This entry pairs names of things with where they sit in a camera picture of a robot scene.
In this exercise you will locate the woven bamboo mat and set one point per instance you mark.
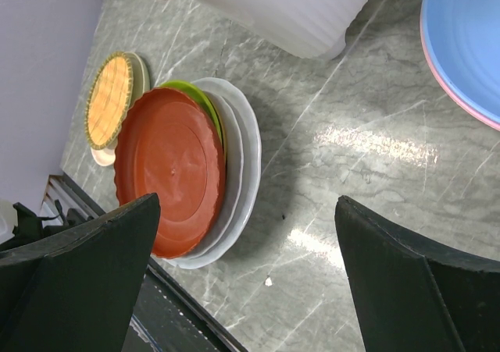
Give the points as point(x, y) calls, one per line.
point(109, 100)

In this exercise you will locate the white plastic bin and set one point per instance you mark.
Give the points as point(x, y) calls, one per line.
point(308, 29)

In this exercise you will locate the red scalloped plate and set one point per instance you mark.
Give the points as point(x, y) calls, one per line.
point(169, 146)

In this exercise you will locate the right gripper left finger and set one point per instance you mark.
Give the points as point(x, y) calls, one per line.
point(76, 290)

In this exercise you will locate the green plate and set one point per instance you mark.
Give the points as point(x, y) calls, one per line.
point(202, 99)

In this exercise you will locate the white plate under stack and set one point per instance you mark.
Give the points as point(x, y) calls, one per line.
point(244, 152)

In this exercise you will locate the cream plate under mat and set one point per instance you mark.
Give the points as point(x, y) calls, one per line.
point(106, 156)

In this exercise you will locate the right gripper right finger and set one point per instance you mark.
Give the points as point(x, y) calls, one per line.
point(412, 293)

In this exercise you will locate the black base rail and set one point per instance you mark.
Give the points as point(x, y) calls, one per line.
point(167, 318)

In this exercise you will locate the pink plate under blue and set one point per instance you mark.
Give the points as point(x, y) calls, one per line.
point(448, 92)

